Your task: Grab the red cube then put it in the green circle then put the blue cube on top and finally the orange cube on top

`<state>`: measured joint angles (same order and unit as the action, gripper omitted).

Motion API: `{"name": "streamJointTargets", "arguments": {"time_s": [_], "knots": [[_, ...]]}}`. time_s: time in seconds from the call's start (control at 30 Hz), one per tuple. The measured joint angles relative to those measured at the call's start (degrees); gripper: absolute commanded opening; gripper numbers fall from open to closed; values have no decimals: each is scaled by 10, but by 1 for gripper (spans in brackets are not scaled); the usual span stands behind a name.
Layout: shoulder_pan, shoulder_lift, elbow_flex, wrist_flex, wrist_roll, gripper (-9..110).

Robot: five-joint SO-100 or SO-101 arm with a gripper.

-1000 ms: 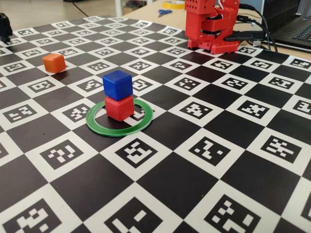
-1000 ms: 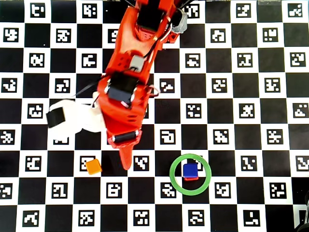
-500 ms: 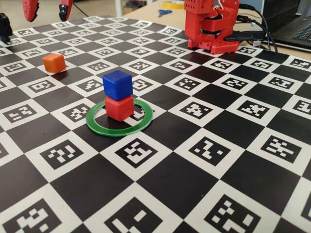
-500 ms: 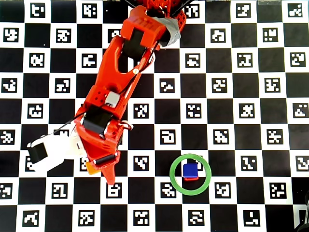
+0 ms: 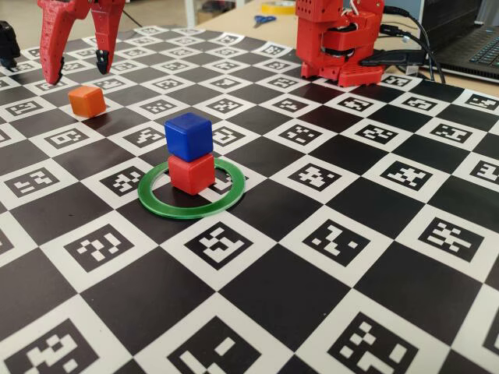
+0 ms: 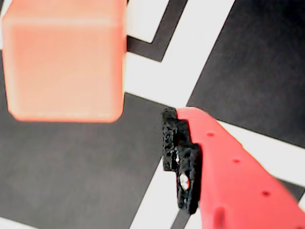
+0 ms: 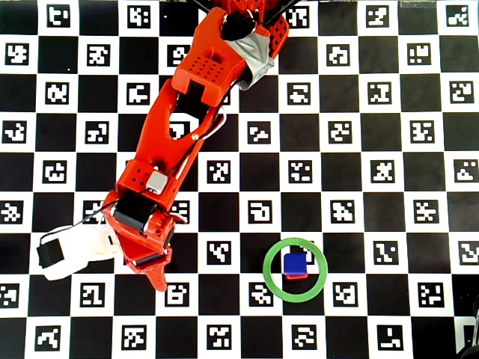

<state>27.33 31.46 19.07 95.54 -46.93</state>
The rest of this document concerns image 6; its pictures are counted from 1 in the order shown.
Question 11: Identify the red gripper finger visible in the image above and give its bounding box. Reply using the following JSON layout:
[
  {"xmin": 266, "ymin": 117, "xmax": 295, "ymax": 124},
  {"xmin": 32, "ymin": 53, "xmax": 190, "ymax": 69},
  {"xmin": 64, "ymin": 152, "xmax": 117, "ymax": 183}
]
[{"xmin": 162, "ymin": 106, "xmax": 305, "ymax": 229}]

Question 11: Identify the black white marker mat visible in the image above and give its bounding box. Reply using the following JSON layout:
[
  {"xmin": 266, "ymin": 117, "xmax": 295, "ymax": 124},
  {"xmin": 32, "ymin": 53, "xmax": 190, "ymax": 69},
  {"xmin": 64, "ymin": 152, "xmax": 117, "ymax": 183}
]
[{"xmin": 0, "ymin": 0, "xmax": 305, "ymax": 229}]

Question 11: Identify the orange cube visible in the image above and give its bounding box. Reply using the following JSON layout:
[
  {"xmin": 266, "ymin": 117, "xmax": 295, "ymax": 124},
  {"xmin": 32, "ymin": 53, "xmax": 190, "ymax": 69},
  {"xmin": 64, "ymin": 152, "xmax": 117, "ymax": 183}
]
[{"xmin": 1, "ymin": 0, "xmax": 127, "ymax": 124}]

